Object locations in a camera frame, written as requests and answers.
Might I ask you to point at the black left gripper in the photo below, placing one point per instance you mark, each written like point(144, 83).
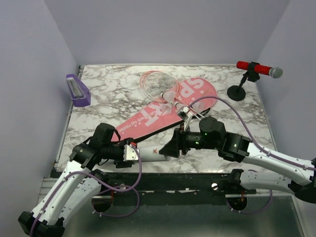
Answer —
point(121, 163)

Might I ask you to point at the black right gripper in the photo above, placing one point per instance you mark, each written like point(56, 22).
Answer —
point(178, 141)

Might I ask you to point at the white shuttlecock tube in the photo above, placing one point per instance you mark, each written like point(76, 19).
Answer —
point(151, 154)

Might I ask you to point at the white shuttlecock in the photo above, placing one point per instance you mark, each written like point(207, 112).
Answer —
point(198, 107)
point(169, 96)
point(181, 108)
point(167, 109)

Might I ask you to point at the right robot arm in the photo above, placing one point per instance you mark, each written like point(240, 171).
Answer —
point(287, 174)

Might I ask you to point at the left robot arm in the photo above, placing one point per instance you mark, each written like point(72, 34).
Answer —
point(78, 182)

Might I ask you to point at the pink racket bag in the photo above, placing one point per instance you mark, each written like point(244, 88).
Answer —
point(156, 116)

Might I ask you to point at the purple wedge device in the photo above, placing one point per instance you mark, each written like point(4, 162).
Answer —
point(79, 92)

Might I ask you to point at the red microphone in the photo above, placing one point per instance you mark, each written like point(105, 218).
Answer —
point(275, 72)

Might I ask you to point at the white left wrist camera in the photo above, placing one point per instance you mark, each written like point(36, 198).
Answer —
point(130, 153)

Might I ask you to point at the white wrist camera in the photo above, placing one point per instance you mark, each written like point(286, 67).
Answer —
point(130, 153)
point(186, 115)

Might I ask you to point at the black base frame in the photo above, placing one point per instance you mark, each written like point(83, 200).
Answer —
point(160, 189)

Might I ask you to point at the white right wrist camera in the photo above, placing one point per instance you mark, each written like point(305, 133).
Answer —
point(186, 115)

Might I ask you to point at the aluminium rail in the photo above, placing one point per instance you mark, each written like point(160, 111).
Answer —
point(46, 186)

